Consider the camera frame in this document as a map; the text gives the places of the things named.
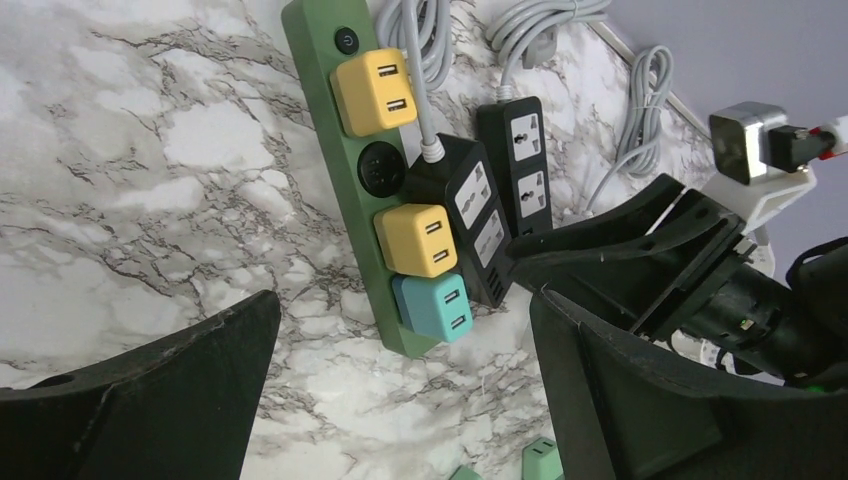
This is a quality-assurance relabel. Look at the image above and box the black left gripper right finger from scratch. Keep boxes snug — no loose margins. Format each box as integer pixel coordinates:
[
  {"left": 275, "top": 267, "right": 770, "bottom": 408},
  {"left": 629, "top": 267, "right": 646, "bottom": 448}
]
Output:
[{"left": 529, "top": 291, "right": 847, "bottom": 479}]

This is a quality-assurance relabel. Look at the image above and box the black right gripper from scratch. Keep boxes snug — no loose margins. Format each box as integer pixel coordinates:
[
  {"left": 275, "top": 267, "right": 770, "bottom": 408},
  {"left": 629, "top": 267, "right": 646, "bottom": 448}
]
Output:
[{"left": 506, "top": 175, "right": 847, "bottom": 388}]

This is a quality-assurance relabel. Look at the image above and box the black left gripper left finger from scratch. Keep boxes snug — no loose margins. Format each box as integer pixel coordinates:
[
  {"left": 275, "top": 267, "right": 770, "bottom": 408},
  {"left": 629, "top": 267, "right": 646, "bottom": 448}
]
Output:
[{"left": 1, "top": 290, "right": 281, "bottom": 479}]

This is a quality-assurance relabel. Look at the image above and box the green USB charger plug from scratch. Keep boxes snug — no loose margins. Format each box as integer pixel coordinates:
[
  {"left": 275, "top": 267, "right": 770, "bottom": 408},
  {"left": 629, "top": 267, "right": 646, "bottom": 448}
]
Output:
[{"left": 521, "top": 437, "right": 564, "bottom": 480}]

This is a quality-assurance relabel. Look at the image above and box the black power strip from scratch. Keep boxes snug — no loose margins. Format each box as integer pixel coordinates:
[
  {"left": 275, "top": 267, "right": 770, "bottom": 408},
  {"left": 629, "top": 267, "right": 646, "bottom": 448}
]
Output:
[
  {"left": 400, "top": 133, "right": 511, "bottom": 308},
  {"left": 476, "top": 96, "right": 552, "bottom": 237}
]

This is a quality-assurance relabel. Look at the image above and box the teal blue charger plug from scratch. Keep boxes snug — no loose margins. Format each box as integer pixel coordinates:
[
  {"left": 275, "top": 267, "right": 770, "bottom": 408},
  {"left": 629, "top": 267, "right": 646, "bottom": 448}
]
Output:
[{"left": 392, "top": 272, "right": 473, "bottom": 343}]

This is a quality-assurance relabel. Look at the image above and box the yellow charger plug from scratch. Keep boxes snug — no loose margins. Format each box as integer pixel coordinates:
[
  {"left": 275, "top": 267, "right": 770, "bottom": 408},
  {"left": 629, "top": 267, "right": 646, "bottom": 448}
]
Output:
[
  {"left": 330, "top": 48, "right": 418, "bottom": 138},
  {"left": 373, "top": 203, "right": 458, "bottom": 278}
]

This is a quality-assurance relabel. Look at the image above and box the green power strip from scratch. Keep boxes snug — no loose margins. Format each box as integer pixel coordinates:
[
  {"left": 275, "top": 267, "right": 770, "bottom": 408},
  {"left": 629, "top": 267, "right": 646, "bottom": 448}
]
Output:
[{"left": 281, "top": 1, "right": 437, "bottom": 359}]

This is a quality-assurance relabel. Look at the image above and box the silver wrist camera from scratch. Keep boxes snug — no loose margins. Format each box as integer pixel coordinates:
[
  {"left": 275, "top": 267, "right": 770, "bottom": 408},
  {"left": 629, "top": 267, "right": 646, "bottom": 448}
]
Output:
[{"left": 708, "top": 101, "right": 812, "bottom": 185}]

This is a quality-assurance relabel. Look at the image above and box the grey power strip cable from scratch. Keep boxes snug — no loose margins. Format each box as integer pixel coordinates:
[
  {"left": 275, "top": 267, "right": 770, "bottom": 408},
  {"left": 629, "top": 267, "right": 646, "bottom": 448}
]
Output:
[{"left": 563, "top": 44, "right": 676, "bottom": 223}]

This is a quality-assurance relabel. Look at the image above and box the grey coiled cable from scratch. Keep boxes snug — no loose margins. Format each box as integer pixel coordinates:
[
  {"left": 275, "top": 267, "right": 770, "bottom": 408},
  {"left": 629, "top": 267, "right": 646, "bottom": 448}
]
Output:
[
  {"left": 484, "top": 0, "right": 612, "bottom": 102},
  {"left": 374, "top": 0, "right": 456, "bottom": 164}
]

